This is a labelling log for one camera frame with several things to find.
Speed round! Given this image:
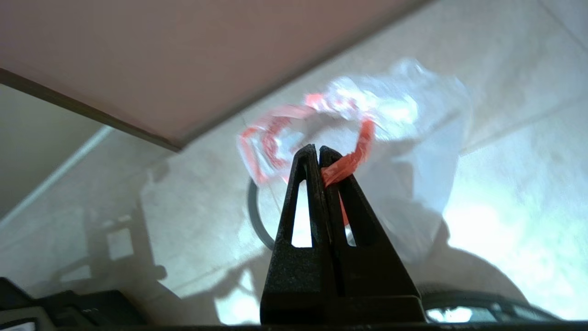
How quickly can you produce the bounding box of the dark bin retaining ring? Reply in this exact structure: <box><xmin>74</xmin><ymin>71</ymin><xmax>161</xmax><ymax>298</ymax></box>
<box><xmin>247</xmin><ymin>178</ymin><xmax>277</xmax><ymax>251</ymax></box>

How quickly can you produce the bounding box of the grey black robot base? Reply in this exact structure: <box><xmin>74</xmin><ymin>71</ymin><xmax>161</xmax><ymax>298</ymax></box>
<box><xmin>0</xmin><ymin>276</ymin><xmax>148</xmax><ymax>331</ymax></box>

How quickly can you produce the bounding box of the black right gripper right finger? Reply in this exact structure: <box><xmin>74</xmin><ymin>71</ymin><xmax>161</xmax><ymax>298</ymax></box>
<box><xmin>320</xmin><ymin>146</ymin><xmax>427</xmax><ymax>325</ymax></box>

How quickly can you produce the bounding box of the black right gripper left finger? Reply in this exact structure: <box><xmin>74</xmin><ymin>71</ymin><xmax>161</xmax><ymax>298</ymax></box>
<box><xmin>260</xmin><ymin>144</ymin><xmax>332</xmax><ymax>325</ymax></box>

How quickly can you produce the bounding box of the used white drawstring trash bag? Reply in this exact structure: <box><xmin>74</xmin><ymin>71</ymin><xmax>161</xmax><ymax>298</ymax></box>
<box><xmin>237</xmin><ymin>57</ymin><xmax>474</xmax><ymax>266</ymax></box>

